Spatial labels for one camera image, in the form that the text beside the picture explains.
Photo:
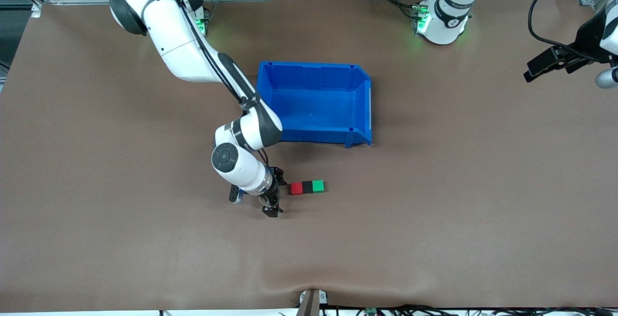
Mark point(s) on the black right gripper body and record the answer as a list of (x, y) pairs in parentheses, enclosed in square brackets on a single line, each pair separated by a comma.
[(273, 194)]

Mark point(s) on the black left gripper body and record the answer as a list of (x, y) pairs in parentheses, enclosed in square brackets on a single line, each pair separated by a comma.
[(587, 39)]

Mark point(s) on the red cube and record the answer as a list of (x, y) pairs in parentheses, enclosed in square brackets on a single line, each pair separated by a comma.
[(297, 189)]

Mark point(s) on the green cube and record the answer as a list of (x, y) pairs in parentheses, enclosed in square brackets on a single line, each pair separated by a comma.
[(318, 185)]

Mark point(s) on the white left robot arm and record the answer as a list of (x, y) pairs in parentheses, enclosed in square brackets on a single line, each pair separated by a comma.
[(446, 26)]

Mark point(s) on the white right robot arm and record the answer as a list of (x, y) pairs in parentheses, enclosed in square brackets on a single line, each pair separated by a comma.
[(178, 41)]

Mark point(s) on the black cube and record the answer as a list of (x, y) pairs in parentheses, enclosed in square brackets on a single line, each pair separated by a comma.
[(308, 187)]

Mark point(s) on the blue plastic storage bin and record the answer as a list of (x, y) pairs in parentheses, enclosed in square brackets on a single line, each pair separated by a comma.
[(318, 108)]

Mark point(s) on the fabric table cover mat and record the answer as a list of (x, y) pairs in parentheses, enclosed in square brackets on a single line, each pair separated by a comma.
[(193, 239)]

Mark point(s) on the metal table edge clamp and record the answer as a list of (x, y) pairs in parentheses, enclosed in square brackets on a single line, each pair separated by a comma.
[(313, 301)]

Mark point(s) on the small green connector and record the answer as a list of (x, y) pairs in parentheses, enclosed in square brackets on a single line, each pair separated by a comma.
[(371, 311)]

